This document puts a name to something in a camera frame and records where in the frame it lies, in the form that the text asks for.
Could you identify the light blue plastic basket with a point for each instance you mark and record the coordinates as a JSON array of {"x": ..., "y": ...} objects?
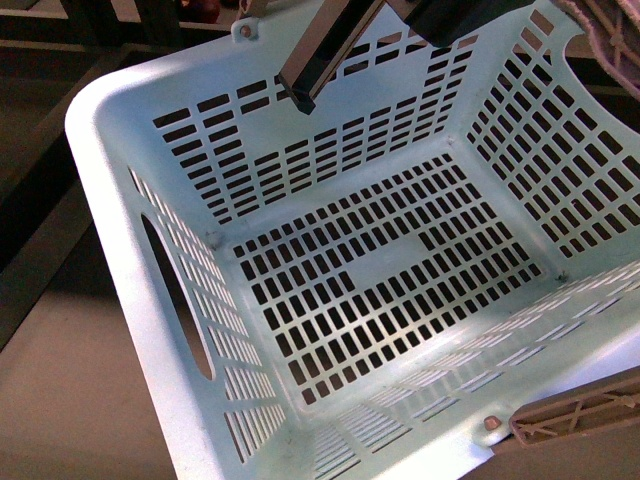
[{"x": 369, "y": 291}]

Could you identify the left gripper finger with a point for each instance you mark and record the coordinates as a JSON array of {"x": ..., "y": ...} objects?
[
  {"x": 442, "y": 22},
  {"x": 326, "y": 42}
]

